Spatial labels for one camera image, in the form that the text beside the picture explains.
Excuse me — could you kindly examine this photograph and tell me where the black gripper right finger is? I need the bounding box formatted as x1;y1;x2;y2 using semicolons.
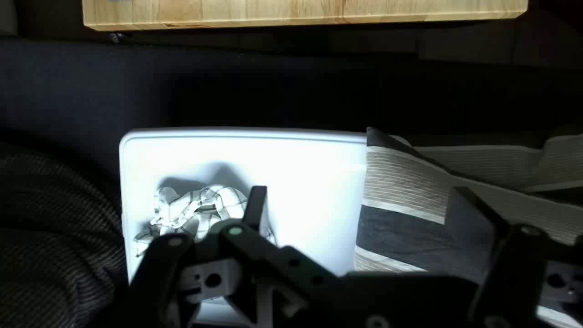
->
453;185;583;328

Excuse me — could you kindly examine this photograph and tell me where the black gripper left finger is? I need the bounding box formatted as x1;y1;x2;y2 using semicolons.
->
125;185;343;328

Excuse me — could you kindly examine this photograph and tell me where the white green-checked towel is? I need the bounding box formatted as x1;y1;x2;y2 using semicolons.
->
136;163;280;245

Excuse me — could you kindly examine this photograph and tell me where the beige folded cloth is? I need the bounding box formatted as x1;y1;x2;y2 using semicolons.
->
416;134;583;197

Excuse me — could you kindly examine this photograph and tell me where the grey beige striped pillow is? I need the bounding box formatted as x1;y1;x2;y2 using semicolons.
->
354;126;583;288

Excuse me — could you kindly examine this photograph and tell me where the dark blue sofa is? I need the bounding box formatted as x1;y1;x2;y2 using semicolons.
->
0;24;583;328

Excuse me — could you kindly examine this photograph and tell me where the dark textured cushion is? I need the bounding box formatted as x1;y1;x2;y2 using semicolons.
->
0;145;132;328

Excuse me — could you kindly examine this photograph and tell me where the light wooden table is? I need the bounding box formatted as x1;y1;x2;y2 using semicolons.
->
81;0;531;33

